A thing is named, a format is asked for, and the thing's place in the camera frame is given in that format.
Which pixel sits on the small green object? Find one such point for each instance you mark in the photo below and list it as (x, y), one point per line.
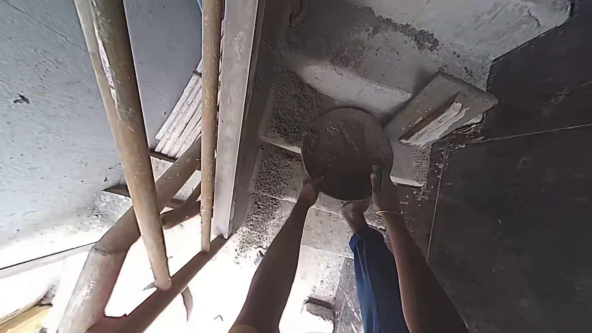
(377, 174)

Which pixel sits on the straight dark brown rail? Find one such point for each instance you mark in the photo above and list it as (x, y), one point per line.
(180, 282)

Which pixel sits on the pile of grey gravel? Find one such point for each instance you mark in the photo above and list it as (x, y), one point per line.
(291, 104)

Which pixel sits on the thin brown round pole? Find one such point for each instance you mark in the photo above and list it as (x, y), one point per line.
(210, 115)

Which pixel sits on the person's left fingers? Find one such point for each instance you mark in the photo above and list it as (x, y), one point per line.
(309, 150)

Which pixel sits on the person's legs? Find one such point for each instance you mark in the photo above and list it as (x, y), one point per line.
(375, 277)

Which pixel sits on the thick brown round pole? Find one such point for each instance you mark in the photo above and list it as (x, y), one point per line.
(132, 152)

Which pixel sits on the person's left hand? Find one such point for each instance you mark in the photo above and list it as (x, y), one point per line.
(311, 191)

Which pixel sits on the whitish wooden strip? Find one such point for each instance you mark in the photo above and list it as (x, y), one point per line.
(437, 126)

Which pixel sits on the grey rectangular board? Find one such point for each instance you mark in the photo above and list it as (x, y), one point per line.
(439, 92)

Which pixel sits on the person's right thumb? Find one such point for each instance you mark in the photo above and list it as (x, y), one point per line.
(373, 181)

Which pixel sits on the person's right forearm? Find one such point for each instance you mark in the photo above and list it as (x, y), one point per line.
(416, 277)

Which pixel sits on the long grey square beam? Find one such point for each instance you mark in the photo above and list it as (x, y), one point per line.
(233, 115)

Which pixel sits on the thick curved brown pipe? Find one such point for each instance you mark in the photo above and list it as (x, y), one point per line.
(107, 249)

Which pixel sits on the round dark pan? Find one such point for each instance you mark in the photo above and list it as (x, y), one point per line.
(347, 152)

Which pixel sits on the yellow wooden plank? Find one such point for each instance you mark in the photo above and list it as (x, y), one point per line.
(27, 320)

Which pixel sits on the stack of white slats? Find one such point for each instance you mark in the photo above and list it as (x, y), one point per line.
(182, 120)

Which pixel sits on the person's left forearm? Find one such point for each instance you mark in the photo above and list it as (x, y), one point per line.
(276, 273)

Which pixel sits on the person's right hand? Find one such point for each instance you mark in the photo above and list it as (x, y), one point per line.
(385, 195)

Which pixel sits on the small grey brick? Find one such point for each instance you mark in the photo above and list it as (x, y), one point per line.
(319, 308)

